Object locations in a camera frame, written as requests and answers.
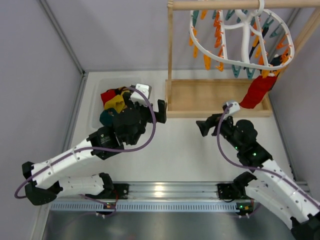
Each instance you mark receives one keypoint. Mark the red christmas sock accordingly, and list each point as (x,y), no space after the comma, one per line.
(257,90)

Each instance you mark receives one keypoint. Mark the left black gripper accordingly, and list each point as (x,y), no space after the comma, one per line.
(149,113)

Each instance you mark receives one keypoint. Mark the brown striped sock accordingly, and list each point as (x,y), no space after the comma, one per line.
(121,89)

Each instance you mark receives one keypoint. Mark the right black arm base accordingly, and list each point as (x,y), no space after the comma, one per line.
(228,191)

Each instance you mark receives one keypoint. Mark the white round clip hanger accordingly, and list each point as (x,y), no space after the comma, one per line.
(240,40)

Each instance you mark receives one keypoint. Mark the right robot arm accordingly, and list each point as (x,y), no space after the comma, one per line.
(263,179)

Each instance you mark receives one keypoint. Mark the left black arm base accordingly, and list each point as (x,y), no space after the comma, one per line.
(120,191)

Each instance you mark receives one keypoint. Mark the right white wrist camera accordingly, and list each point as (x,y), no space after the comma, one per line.
(231,107)

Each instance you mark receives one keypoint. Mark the wooden drying rack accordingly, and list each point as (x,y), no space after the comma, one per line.
(198,98)

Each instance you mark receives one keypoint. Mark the aluminium mounting rail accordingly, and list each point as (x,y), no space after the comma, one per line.
(156,197)

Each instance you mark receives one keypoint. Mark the white plastic basket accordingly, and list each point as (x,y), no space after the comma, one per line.
(97,107)

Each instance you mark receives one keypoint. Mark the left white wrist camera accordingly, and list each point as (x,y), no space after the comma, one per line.
(143,92)

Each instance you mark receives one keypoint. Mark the red sock in basket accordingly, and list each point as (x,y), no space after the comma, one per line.
(107,95)

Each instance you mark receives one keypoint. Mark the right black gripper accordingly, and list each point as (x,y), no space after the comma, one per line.
(215,124)

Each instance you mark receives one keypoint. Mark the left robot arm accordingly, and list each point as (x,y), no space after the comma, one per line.
(49,180)

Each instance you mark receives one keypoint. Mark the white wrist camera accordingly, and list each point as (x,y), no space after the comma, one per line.
(231,107)
(143,92)

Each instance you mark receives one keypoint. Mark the dark navy sock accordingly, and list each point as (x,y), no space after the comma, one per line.
(276,61)

